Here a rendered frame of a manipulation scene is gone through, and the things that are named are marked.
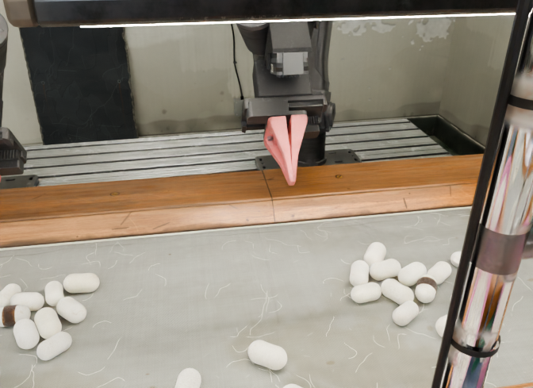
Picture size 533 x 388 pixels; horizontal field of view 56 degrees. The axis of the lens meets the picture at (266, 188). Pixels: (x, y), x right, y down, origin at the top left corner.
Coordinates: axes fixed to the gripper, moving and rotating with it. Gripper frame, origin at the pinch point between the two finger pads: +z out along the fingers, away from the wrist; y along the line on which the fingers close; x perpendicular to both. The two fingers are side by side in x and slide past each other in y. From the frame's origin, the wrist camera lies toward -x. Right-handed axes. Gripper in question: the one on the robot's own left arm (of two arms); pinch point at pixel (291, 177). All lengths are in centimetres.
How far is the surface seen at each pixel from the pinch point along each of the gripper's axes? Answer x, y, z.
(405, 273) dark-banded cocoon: -3.3, 10.3, 13.2
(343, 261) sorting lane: 1.6, 5.0, 10.3
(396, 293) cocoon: -5.0, 8.2, 15.4
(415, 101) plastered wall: 175, 108, -108
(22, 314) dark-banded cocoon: -3.3, -28.7, 13.6
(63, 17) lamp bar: -32.2, -17.4, 2.5
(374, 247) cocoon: -0.6, 8.4, 9.5
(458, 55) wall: 150, 124, -119
